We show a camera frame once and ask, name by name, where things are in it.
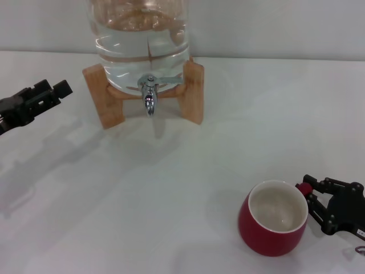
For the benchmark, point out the red cup with white inside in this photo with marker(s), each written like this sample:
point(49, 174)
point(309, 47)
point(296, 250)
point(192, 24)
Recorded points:
point(262, 239)

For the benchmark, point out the wooden dispenser stand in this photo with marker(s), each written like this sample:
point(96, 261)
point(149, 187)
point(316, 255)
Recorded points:
point(109, 108)

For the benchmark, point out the clear glass water dispenser jar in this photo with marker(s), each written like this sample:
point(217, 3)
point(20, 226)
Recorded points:
point(137, 51)

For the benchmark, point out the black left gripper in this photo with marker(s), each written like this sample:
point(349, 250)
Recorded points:
point(10, 112)

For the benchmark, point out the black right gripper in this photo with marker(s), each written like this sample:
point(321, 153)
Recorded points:
point(346, 211)

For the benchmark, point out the chrome dispenser faucet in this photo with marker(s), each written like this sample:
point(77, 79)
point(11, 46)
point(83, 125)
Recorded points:
point(149, 98)

